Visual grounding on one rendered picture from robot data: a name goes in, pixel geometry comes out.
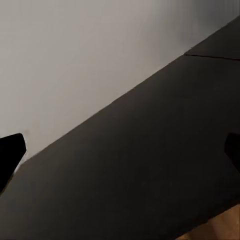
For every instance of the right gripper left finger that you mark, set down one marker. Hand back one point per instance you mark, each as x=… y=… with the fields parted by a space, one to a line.
x=12 y=149

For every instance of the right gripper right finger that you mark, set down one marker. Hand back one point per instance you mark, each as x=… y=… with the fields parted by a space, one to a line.
x=232 y=149

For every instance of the desk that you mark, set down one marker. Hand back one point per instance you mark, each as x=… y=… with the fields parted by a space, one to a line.
x=149 y=166

